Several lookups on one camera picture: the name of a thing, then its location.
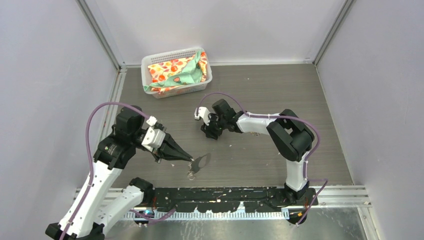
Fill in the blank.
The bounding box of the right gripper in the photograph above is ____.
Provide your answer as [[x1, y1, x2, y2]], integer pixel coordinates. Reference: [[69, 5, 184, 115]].
[[201, 113, 227, 140]]

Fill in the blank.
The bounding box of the metal key organizer plate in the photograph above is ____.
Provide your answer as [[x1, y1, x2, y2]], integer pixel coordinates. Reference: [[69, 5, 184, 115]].
[[187, 152, 212, 181]]

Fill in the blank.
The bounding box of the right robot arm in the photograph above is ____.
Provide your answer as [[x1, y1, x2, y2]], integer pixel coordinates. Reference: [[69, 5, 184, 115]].
[[194, 99, 315, 205]]

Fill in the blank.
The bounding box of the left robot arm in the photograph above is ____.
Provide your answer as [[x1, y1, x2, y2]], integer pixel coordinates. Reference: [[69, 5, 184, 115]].
[[45, 103, 193, 240]]

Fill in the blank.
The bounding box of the floral cloth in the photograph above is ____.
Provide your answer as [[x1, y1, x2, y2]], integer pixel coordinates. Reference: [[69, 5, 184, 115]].
[[144, 50, 208, 93]]

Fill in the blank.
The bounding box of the white plastic basket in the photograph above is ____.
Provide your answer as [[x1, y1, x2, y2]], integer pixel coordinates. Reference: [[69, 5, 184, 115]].
[[141, 47, 213, 99]]

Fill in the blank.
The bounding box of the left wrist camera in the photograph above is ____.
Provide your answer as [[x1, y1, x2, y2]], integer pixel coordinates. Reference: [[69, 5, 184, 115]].
[[141, 116, 166, 153]]

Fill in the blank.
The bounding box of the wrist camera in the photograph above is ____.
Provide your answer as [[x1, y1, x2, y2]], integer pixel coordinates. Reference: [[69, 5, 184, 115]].
[[141, 116, 166, 153], [194, 106, 211, 126]]

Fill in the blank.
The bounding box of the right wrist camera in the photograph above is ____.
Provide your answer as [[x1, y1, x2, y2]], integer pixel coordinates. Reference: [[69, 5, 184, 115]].
[[194, 106, 211, 126]]

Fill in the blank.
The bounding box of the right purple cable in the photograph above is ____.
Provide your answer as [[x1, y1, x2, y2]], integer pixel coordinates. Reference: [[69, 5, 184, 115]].
[[194, 92, 329, 227]]

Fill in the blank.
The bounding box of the purple cable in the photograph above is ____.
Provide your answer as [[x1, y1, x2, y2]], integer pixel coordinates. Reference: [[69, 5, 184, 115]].
[[194, 92, 329, 227], [57, 101, 179, 240]]

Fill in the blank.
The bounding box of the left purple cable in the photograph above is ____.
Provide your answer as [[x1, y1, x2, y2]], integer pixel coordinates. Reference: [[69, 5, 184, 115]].
[[57, 101, 179, 240]]

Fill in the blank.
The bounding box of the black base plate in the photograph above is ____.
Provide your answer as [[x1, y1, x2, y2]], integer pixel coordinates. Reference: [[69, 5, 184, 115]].
[[137, 186, 316, 213]]

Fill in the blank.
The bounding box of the white cable duct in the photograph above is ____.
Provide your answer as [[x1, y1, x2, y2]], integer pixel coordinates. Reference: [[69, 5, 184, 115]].
[[115, 209, 291, 222]]

